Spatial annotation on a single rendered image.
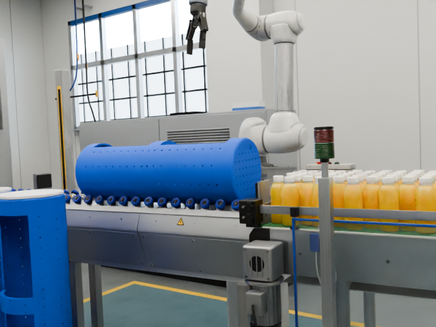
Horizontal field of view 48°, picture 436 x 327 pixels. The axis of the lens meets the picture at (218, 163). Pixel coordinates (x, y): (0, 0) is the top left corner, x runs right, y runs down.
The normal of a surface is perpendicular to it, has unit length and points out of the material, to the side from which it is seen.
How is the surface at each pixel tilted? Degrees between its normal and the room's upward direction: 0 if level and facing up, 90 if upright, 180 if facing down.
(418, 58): 90
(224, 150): 49
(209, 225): 71
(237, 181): 90
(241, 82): 90
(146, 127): 90
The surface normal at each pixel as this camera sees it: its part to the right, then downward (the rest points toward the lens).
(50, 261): 0.73, 0.00
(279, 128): -0.52, -0.08
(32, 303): 0.26, 0.04
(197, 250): -0.45, 0.40
